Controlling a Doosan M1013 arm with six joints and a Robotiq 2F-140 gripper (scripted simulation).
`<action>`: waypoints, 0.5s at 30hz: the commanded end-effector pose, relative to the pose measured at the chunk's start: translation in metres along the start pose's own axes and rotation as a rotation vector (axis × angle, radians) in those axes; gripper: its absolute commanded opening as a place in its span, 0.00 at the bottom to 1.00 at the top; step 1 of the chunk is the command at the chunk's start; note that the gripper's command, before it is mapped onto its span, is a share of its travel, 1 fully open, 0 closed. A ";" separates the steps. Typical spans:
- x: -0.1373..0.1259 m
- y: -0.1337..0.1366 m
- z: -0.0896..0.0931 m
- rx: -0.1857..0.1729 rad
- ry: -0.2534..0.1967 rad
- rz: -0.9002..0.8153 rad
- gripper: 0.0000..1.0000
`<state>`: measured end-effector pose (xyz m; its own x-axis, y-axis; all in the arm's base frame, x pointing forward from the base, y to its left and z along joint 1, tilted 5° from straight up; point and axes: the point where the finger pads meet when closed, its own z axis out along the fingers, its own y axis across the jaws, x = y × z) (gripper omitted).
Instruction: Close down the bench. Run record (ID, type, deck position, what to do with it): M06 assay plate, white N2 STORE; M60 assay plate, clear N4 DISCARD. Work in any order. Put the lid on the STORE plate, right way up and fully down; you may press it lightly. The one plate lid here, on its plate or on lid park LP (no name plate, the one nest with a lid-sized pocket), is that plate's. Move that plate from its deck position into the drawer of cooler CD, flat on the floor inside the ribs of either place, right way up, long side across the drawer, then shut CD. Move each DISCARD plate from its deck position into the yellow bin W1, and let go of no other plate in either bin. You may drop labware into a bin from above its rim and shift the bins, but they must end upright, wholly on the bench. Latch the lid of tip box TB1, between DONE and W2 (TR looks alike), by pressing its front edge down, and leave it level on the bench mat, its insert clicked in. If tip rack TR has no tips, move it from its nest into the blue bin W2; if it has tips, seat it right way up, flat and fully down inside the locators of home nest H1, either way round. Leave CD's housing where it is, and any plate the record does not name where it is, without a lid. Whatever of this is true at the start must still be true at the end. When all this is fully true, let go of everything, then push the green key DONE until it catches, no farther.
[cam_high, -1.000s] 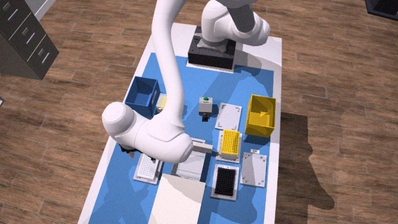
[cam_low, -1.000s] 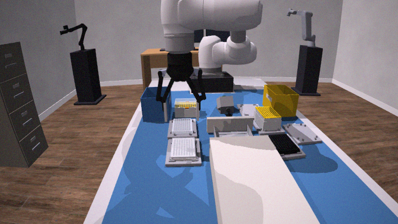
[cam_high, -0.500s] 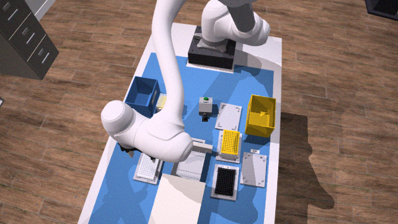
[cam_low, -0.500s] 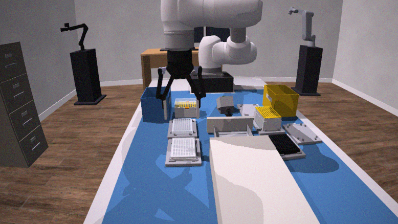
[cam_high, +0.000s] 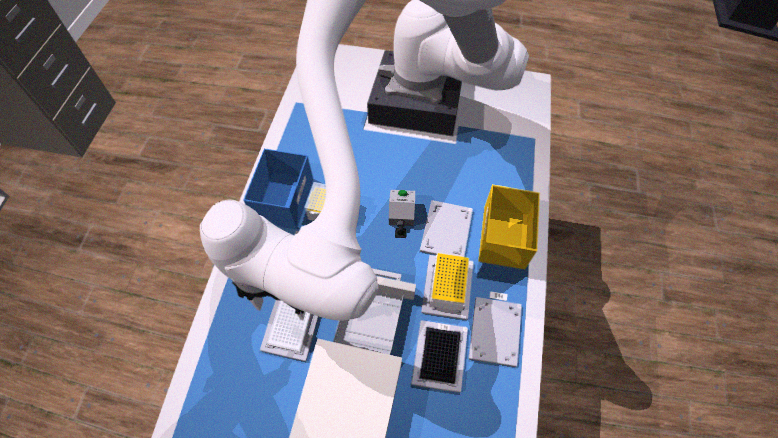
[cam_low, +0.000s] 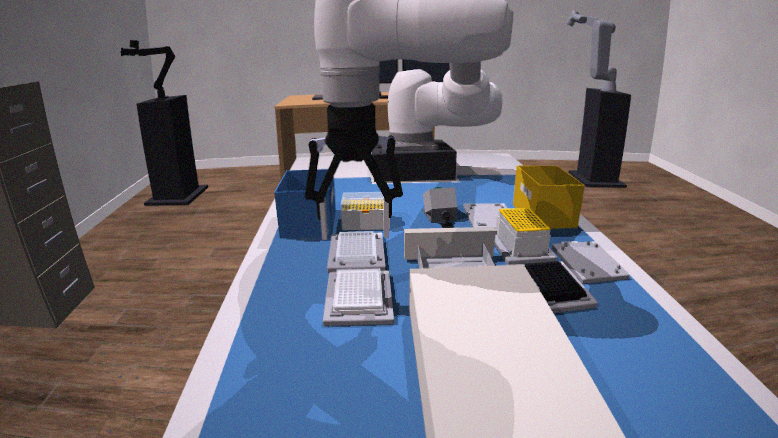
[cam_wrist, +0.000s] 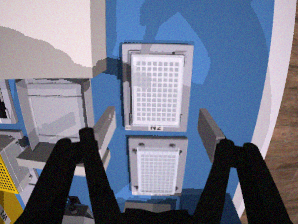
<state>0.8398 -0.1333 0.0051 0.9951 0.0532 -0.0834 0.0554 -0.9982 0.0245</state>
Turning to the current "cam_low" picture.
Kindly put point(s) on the blue bench mat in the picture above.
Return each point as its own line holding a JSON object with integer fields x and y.
{"x": 288, "y": 376}

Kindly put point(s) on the blue open-top bin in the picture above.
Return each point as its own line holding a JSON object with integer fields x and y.
{"x": 297, "y": 216}

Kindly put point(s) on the yellow open-top bin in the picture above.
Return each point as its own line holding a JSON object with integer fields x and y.
{"x": 553, "y": 194}

